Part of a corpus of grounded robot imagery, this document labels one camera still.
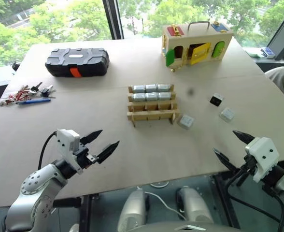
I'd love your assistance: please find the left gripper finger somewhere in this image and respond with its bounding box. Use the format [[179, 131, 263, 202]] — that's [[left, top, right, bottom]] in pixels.
[[80, 129, 104, 145], [97, 140, 121, 165]]

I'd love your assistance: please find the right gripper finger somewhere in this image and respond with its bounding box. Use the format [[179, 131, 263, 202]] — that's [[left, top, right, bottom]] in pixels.
[[232, 130, 256, 145], [213, 147, 240, 174]]

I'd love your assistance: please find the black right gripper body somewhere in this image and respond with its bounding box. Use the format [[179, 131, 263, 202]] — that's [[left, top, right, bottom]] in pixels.
[[236, 154, 257, 187]]

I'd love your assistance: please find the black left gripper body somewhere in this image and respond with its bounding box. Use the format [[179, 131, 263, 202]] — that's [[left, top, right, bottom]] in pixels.
[[73, 142, 99, 170]]

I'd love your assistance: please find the wooden rack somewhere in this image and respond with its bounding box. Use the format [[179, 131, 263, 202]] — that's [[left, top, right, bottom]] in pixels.
[[126, 83, 181, 127]]

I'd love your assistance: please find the blue and white box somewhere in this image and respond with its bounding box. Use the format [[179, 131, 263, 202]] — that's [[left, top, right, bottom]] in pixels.
[[260, 47, 276, 59]]

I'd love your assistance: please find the wooden lock activity box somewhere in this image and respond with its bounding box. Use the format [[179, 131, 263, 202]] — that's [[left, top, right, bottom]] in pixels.
[[161, 20, 234, 73]]

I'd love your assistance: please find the blue pen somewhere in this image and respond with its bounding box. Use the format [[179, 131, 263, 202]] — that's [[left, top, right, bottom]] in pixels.
[[16, 97, 52, 105]]

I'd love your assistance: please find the black headed key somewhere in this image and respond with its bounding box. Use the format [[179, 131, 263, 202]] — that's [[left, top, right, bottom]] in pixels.
[[30, 82, 43, 93]]

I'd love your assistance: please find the black plastic tool case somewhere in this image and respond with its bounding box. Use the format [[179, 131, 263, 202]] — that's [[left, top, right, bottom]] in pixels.
[[44, 47, 110, 79]]

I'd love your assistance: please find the red tagged key bunch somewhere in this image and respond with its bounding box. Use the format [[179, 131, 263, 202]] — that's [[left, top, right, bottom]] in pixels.
[[0, 84, 38, 107]]

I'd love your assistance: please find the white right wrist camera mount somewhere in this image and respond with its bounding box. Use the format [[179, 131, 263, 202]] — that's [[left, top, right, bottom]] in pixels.
[[244, 137, 281, 183]]

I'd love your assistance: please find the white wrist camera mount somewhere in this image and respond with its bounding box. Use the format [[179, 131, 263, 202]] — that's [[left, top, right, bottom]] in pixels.
[[244, 137, 281, 183], [56, 129, 84, 174]]

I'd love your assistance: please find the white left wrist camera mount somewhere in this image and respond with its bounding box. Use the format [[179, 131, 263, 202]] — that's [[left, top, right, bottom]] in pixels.
[[56, 129, 84, 174]]

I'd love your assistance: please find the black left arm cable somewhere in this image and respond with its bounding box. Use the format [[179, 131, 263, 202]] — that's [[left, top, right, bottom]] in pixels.
[[37, 130, 58, 170]]

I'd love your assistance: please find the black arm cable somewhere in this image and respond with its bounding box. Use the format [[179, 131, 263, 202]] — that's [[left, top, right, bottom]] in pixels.
[[37, 130, 58, 170], [225, 166, 284, 232]]

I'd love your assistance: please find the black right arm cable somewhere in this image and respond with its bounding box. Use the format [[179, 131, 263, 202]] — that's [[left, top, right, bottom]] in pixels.
[[225, 166, 284, 232]]

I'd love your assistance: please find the black cube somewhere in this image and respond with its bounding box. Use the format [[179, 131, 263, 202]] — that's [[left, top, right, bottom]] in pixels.
[[209, 93, 224, 107]]

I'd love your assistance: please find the black table frame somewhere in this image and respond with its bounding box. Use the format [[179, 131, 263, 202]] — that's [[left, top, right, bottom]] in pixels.
[[52, 193, 99, 232]]

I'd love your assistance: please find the white thin cable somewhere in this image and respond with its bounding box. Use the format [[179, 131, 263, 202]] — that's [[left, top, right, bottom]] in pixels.
[[136, 185, 189, 221]]

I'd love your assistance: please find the black slanted window frame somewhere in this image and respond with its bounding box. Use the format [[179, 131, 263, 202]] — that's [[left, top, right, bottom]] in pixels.
[[266, 4, 284, 61]]

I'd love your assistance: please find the black window frame post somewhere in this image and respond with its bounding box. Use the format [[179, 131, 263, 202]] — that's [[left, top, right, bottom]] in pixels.
[[102, 0, 125, 40]]

